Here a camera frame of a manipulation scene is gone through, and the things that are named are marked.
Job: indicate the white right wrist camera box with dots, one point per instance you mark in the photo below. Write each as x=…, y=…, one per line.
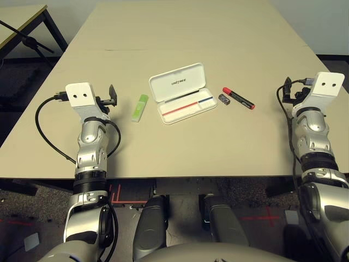
x=325, y=84

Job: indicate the metal table underframe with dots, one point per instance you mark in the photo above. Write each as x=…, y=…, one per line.
x=185, y=187

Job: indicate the green highlighter pen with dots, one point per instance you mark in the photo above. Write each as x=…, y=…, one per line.
x=139, y=107

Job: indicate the beige side table black frame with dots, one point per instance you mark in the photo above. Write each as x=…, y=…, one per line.
x=16, y=21

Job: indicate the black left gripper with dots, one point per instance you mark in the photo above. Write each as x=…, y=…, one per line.
x=105, y=103

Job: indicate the grey robot right leg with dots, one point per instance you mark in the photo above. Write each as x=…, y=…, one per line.
x=226, y=223

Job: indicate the black table foot beam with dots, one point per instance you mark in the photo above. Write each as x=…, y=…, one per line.
x=19, y=189

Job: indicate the red tape strip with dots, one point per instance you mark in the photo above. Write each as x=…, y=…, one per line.
x=13, y=221

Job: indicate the black tripod stand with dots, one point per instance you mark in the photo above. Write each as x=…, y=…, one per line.
x=28, y=41

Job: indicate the small patterned eraser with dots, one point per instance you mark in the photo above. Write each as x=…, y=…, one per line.
x=225, y=99

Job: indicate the red and black marker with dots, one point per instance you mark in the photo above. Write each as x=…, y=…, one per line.
x=240, y=98

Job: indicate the white plastic pencil case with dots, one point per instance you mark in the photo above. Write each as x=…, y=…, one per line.
x=177, y=82

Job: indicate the grey robot torso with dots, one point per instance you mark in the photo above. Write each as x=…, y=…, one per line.
x=191, y=253

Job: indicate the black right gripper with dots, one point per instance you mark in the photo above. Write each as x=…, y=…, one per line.
x=298, y=96

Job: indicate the grey robot leg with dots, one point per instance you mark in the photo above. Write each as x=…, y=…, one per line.
x=150, y=226
x=226, y=223

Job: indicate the grey robot left leg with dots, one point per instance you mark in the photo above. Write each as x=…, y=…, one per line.
x=150, y=226

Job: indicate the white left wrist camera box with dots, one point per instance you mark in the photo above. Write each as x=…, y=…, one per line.
x=79, y=95

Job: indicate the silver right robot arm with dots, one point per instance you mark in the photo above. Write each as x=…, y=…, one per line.
x=313, y=128

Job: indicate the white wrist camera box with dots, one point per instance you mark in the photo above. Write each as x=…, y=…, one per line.
x=325, y=84
x=79, y=95

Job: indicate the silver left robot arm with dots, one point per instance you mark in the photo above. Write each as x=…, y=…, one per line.
x=88, y=133

